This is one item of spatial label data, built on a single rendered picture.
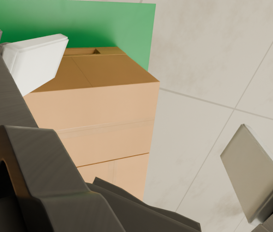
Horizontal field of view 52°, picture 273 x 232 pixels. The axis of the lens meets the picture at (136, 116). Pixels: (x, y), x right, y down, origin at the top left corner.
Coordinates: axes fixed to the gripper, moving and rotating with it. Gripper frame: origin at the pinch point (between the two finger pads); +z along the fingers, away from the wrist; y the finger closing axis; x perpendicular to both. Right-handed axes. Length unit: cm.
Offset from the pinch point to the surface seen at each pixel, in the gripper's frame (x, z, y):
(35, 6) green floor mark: -18, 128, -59
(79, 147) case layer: -60, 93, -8
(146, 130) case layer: -45, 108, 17
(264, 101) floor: -20, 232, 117
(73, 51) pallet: -33, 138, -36
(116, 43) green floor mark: -20, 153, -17
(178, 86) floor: -32, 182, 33
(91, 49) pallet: -28, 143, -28
